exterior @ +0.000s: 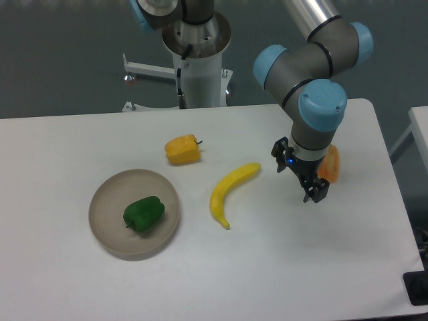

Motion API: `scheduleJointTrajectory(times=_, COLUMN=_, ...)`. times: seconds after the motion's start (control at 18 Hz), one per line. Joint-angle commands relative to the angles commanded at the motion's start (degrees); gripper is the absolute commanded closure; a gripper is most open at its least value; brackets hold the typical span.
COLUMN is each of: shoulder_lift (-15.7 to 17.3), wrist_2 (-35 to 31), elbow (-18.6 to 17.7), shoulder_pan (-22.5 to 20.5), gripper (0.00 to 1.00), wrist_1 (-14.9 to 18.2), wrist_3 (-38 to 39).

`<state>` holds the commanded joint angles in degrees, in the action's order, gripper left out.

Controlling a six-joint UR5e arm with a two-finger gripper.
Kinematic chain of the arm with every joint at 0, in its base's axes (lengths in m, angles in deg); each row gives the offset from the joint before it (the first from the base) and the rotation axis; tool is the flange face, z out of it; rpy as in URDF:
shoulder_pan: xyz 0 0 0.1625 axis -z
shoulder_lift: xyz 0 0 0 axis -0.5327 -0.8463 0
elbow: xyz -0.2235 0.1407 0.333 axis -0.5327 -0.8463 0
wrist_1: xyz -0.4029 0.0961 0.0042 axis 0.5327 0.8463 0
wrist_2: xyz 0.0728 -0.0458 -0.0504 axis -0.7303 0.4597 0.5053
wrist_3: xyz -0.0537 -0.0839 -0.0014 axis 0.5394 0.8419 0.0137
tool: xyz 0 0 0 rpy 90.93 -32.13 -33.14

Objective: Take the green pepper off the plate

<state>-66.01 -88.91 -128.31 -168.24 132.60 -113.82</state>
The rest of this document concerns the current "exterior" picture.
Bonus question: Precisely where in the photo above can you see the green bell pepper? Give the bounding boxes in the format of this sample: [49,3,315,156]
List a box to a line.
[122,196,165,233]

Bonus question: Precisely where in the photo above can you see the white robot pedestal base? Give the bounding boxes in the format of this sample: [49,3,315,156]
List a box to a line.
[122,11,233,109]

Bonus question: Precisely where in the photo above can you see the orange bell pepper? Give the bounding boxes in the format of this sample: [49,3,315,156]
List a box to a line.
[317,144,340,183]

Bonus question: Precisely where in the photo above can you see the beige round plate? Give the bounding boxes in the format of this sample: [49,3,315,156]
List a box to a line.
[88,169,180,261]

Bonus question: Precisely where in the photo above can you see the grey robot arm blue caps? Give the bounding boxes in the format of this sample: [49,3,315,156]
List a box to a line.
[130,1,373,202]

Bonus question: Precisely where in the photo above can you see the yellow bell pepper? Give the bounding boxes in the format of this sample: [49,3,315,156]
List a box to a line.
[165,134,202,165]

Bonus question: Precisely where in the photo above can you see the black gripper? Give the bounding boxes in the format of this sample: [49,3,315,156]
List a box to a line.
[271,136,330,203]

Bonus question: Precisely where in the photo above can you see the black cable on pedestal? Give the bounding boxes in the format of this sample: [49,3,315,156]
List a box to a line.
[176,43,193,110]

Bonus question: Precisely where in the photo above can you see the white side table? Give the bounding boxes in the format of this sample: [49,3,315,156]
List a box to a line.
[389,106,428,169]

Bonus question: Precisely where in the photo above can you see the yellow banana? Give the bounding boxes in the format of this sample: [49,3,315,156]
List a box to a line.
[209,163,261,230]

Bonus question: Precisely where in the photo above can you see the black device at table edge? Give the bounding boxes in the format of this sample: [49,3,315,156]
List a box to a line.
[402,227,428,306]

